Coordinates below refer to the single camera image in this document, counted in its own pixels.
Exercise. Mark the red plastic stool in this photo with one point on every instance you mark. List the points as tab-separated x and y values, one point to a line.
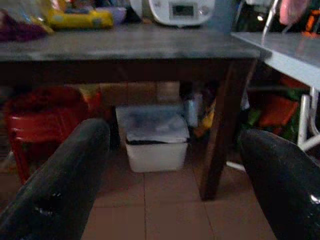
37	125

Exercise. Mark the pink cloth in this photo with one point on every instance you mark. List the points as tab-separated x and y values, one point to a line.
291	11

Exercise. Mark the white plastic waste bin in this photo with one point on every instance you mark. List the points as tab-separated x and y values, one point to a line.
156	140

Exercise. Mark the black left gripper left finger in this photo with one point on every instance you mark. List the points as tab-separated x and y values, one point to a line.
62	180

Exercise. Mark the dark purple bag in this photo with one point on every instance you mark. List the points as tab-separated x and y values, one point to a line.
18	28

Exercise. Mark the white folding table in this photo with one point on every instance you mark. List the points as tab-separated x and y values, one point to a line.
290	50

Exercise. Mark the purple bowl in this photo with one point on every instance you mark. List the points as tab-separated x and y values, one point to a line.
113	13

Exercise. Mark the dark wooden table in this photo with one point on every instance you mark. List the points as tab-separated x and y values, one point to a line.
140	47

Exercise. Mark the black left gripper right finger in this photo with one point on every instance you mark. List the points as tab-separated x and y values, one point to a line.
282	180

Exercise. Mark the yellow snack package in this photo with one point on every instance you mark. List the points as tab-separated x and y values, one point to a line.
80	18

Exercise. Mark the white rice cooker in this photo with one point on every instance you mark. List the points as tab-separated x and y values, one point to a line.
178	12

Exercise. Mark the orange plastic container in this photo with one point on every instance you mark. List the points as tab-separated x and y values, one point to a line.
277	111

